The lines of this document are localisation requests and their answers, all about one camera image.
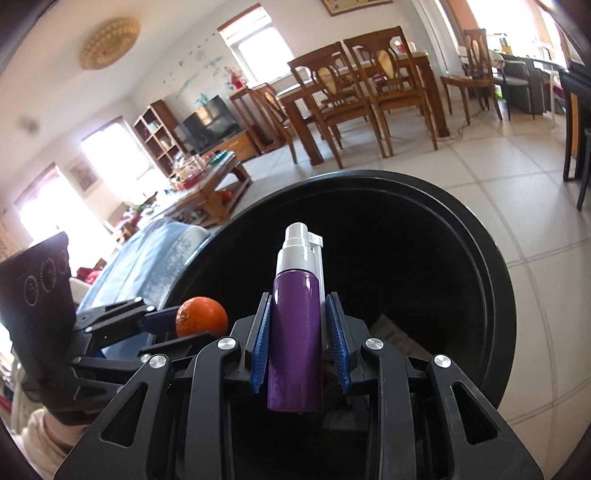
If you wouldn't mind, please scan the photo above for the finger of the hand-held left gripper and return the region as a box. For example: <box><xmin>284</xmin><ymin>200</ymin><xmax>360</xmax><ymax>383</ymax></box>
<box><xmin>139</xmin><ymin>330</ymin><xmax>223</xmax><ymax>366</ymax></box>
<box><xmin>76</xmin><ymin>298</ymin><xmax>181</xmax><ymax>344</ymax></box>

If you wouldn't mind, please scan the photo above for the tall window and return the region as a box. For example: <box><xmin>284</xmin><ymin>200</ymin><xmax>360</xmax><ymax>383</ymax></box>
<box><xmin>81</xmin><ymin>117</ymin><xmax>153</xmax><ymax>204</ymax></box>

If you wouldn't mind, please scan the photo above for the wooden bookshelf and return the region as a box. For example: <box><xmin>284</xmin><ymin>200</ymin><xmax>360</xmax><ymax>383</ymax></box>
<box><xmin>133</xmin><ymin>99</ymin><xmax>188</xmax><ymax>178</ymax></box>

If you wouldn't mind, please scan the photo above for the black round bin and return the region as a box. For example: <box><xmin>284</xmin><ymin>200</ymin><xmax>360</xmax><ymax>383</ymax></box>
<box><xmin>159</xmin><ymin>170</ymin><xmax>517</xmax><ymax>480</ymax></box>

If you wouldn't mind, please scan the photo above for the round beaded ceiling lamp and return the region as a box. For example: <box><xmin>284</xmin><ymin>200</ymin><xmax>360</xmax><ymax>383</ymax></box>
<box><xmin>78</xmin><ymin>17</ymin><xmax>140</xmax><ymax>71</ymax></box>

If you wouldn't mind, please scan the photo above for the red cushion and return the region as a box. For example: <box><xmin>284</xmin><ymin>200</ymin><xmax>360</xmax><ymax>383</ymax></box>
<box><xmin>76</xmin><ymin>265</ymin><xmax>107</xmax><ymax>284</ymax></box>

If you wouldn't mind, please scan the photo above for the black flat television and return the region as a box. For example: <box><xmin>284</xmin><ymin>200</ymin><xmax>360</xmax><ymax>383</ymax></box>
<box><xmin>178</xmin><ymin>95</ymin><xmax>241</xmax><ymax>155</ymax></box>

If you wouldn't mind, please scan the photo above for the orange fruit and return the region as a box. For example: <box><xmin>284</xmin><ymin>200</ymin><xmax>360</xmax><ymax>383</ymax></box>
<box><xmin>175</xmin><ymin>296</ymin><xmax>229</xmax><ymax>337</ymax></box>

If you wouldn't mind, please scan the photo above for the white printed paper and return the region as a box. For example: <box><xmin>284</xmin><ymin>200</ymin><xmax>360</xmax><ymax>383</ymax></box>
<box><xmin>369</xmin><ymin>314</ymin><xmax>437</xmax><ymax>361</ymax></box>

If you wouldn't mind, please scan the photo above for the wooden dining chair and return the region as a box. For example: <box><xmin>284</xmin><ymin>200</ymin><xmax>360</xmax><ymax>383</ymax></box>
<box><xmin>287</xmin><ymin>42</ymin><xmax>386</xmax><ymax>169</ymax></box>
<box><xmin>441</xmin><ymin>28</ymin><xmax>504</xmax><ymax>125</ymax></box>
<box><xmin>343</xmin><ymin>26</ymin><xmax>438</xmax><ymax>160</ymax></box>
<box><xmin>247</xmin><ymin>83</ymin><xmax>298</xmax><ymax>164</ymax></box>

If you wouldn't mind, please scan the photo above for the blue patterned tablecloth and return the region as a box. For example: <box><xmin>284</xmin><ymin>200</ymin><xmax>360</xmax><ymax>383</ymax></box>
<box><xmin>74</xmin><ymin>217</ymin><xmax>213</xmax><ymax>361</ymax></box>

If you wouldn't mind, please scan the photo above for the large framed wall picture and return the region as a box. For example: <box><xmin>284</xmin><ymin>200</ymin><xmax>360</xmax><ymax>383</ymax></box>
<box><xmin>321</xmin><ymin>0</ymin><xmax>393</xmax><ymax>17</ymax></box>

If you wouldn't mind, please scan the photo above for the purple spray bottle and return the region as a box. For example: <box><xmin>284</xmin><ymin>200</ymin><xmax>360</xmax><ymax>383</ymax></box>
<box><xmin>267</xmin><ymin>222</ymin><xmax>329</xmax><ymax>413</ymax></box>

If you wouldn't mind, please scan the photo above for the large balcony window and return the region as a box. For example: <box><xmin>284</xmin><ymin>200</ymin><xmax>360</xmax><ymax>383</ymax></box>
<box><xmin>14</xmin><ymin>164</ymin><xmax>114</xmax><ymax>245</ymax></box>

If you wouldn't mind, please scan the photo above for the tall wooden side stand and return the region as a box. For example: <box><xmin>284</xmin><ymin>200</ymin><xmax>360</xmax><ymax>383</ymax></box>
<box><xmin>228</xmin><ymin>85</ymin><xmax>287</xmax><ymax>153</ymax></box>

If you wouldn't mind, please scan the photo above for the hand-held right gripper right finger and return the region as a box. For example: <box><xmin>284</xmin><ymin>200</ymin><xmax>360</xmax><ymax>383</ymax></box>
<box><xmin>324</xmin><ymin>292</ymin><xmax>546</xmax><ymax>480</ymax></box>

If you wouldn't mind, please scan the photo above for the wooden dining table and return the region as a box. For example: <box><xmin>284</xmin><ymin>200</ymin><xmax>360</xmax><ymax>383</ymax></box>
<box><xmin>277</xmin><ymin>51</ymin><xmax>451</xmax><ymax>167</ymax></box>

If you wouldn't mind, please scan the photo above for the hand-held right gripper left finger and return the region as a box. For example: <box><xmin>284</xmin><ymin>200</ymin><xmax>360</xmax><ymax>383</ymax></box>
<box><xmin>53</xmin><ymin>292</ymin><xmax>274</xmax><ymax>480</ymax></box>

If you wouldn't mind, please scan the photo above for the wooden coffee table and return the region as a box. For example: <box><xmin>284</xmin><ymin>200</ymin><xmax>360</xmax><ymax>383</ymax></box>
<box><xmin>157</xmin><ymin>152</ymin><xmax>254</xmax><ymax>227</ymax></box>

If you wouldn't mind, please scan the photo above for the small framed wall picture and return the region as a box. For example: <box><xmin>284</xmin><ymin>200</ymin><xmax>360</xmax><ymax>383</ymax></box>
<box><xmin>68</xmin><ymin>159</ymin><xmax>102</xmax><ymax>192</ymax></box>

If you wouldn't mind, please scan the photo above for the window with red blind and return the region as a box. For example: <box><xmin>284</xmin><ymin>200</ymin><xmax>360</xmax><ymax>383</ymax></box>
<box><xmin>219</xmin><ymin>4</ymin><xmax>294</xmax><ymax>86</ymax></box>

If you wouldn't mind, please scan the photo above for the wooden television stand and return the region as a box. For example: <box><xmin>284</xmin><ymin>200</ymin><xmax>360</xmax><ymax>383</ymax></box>
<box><xmin>198</xmin><ymin>129</ymin><xmax>264</xmax><ymax>162</ymax></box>

